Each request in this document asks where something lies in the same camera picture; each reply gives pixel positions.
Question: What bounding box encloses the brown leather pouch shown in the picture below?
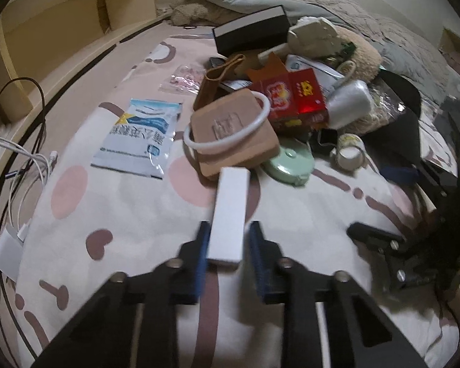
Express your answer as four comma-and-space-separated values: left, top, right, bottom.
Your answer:
193, 54, 245, 111

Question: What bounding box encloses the white charging cable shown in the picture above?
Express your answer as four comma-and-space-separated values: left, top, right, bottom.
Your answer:
0, 131, 60, 239

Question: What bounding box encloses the clear tape roll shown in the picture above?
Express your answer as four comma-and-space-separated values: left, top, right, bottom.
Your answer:
330, 133, 366, 172

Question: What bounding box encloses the mint green compact case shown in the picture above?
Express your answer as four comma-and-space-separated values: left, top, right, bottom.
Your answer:
262, 137, 315, 187

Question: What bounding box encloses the white crumpled paper bag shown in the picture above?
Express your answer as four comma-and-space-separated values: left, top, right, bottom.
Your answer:
287, 17, 341, 59

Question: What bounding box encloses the white rectangular box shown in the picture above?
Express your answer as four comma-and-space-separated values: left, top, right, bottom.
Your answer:
208, 167, 250, 267

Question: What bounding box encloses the white ring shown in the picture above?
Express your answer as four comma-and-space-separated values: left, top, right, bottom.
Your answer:
182, 90, 273, 157

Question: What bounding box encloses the beige plush cushion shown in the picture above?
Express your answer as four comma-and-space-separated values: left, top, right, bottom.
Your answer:
335, 26, 382, 83

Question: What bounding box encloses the black box with grey lid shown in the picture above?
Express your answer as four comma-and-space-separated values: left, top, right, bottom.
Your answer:
213, 5, 291, 56

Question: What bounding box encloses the black fabric bag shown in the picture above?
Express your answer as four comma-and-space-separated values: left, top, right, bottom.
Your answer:
378, 69, 421, 119

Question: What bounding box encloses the grey beige duvet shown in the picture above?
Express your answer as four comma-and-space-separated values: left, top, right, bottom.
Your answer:
171, 0, 449, 86

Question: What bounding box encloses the white power adapter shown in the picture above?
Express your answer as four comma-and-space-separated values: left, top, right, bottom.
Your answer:
0, 222, 29, 282

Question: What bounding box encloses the black cable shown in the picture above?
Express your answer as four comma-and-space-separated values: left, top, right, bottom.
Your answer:
0, 76, 49, 353

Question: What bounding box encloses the wooden bedside shelf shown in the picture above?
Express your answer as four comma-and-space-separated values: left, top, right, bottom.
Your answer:
0, 0, 179, 132

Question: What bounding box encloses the red cigarette carton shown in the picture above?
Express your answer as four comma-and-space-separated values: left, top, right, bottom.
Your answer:
246, 53, 329, 132

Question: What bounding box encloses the blue white mask packet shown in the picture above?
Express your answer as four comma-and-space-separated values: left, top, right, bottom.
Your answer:
91, 99, 182, 178

